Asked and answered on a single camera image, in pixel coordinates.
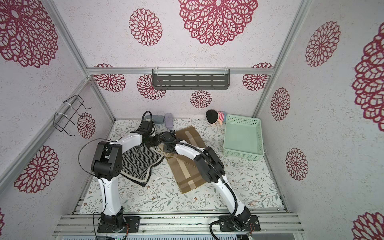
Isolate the black white knitted scarf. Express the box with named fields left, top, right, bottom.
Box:
left=120, top=145, right=165, bottom=187

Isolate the brown beige striped scarf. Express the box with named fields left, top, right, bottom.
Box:
left=160, top=126, right=206, bottom=194

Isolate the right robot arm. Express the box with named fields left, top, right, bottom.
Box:
left=157, top=132, right=252, bottom=228

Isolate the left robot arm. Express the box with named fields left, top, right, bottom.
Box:
left=91, top=120, right=154, bottom=227

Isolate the mint green plastic basket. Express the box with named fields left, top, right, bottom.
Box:
left=223, top=115, right=264, bottom=161

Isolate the grey rectangular case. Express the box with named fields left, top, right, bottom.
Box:
left=153, top=116, right=165, bottom=125

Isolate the lilac oval case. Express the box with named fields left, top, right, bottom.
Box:
left=164, top=113, right=174, bottom=129

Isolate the doll with black hair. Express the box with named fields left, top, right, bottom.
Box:
left=206, top=110, right=227, bottom=126

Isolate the floral table mat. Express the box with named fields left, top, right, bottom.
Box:
left=78, top=117, right=285, bottom=215

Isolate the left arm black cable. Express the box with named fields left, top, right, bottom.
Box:
left=77, top=110, right=154, bottom=181

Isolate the dark grey wall shelf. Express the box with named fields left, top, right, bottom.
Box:
left=152, top=69, right=231, bottom=90

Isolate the black wire wall rack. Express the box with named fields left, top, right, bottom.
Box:
left=52, top=95, right=91, bottom=137

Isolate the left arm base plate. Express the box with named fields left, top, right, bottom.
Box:
left=97, top=216, right=141, bottom=233

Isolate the aluminium front rail frame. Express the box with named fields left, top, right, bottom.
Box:
left=52, top=212, right=305, bottom=237

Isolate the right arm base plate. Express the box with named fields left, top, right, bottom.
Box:
left=219, top=215, right=261, bottom=232

